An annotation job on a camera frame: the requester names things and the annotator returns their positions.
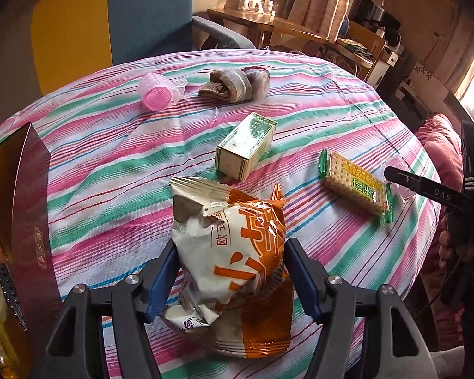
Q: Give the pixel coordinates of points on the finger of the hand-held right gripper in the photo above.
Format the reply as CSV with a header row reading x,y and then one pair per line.
x,y
422,187

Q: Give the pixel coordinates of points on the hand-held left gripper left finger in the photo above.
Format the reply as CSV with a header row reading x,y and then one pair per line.
x,y
161,284

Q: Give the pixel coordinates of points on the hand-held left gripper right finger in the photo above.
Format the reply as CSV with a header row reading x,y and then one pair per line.
x,y
302,284

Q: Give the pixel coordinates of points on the orange and white snack bag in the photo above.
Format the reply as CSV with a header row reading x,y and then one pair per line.
x,y
237,252

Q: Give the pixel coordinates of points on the dark red cardboard box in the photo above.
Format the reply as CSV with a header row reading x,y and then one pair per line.
x,y
29,221

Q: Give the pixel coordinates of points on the clear plastic container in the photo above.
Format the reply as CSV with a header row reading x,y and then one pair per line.
x,y
254,4

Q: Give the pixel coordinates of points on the person's right hand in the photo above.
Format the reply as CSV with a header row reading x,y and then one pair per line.
x,y
446,244

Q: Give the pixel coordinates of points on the pink quilt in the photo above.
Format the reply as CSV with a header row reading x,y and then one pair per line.
x,y
438,154

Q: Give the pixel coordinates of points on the green cracker packet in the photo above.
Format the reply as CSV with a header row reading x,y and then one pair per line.
x,y
353,183

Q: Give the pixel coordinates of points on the black studded brick strip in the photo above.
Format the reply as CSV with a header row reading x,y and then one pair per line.
x,y
12,298

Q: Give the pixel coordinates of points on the green and cream carton box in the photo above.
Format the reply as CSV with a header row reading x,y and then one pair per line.
x,y
243,146

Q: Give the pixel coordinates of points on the pink plastic cup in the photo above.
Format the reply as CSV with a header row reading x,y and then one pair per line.
x,y
158,92

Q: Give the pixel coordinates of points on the brown knitted sock bundle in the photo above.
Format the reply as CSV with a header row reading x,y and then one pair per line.
x,y
235,83

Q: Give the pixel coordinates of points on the wooden side table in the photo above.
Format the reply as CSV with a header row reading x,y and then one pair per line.
x,y
268,23

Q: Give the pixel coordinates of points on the blue and yellow chair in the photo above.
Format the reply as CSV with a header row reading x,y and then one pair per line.
x,y
142,12

